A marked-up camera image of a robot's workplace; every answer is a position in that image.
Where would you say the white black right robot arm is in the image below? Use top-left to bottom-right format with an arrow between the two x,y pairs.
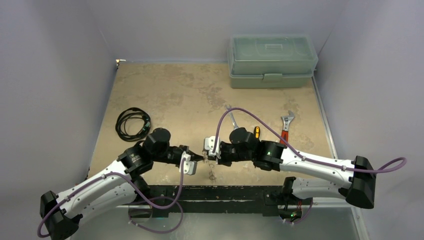
203,128 -> 377,209

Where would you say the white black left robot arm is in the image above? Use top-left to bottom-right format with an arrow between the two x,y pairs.
36,128 -> 204,240

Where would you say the small silver open-end wrench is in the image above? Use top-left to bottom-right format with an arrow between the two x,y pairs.
224,104 -> 239,130

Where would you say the green translucent plastic toolbox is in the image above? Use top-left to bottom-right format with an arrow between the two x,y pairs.
227,34 -> 319,89

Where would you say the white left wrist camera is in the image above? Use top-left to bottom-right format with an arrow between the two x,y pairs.
179,151 -> 198,176

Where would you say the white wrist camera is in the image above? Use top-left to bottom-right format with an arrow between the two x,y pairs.
203,136 -> 221,161
179,151 -> 198,176

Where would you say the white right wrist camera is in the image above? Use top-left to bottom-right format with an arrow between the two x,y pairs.
203,136 -> 221,161

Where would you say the screwdriver black yellow handle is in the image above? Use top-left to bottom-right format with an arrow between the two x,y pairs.
254,126 -> 261,139

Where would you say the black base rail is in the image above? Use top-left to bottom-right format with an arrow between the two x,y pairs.
152,185 -> 297,218

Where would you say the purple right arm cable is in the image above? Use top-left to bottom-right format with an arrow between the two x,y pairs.
211,107 -> 408,174

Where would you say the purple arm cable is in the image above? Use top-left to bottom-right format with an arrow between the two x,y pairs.
37,156 -> 187,239
211,107 -> 408,174

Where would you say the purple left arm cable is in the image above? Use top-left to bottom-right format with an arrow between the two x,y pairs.
37,156 -> 187,239

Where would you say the coiled black cable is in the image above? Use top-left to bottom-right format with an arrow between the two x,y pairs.
115,107 -> 152,142

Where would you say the adjustable wrench red handle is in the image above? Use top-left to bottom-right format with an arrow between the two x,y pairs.
281,110 -> 295,142

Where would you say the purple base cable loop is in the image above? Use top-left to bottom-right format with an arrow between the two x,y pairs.
127,198 -> 185,234

